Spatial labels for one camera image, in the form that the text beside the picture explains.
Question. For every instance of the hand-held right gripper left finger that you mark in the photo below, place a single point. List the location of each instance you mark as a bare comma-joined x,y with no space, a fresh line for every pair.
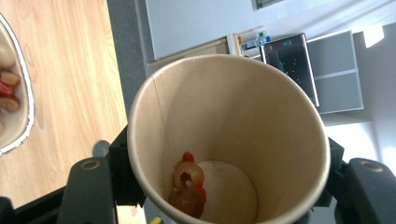
123,174

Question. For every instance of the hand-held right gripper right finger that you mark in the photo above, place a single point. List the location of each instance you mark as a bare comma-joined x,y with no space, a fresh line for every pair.
334,168

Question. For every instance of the small red fruit piece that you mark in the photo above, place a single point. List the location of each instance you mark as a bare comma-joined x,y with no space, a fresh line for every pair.
188,156
200,191

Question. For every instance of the brown glossy fruit piece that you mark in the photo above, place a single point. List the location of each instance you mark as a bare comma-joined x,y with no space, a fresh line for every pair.
186,202

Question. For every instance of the beige paper cup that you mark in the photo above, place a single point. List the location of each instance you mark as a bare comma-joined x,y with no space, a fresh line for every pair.
236,109

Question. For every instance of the white bowl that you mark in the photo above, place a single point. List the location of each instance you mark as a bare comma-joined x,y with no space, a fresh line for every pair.
15,124

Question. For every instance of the small yellow object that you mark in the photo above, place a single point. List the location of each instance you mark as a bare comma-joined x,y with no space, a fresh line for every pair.
155,220

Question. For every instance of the grey cabinet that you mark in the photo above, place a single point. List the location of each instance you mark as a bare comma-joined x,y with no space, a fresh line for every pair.
336,74

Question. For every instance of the beige wooden ledge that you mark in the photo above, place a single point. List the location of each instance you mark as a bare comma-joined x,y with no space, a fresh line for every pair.
186,54

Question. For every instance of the plastic bottles with blue labels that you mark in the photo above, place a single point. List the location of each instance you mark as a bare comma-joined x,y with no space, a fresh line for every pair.
257,40

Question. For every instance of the white panel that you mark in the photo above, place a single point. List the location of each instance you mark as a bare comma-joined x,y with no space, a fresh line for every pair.
199,21

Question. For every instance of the dark framed window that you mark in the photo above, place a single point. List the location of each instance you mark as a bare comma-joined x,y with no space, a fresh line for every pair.
267,3

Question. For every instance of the black appliance with silver frame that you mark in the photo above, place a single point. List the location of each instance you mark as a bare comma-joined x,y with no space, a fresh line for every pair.
292,65

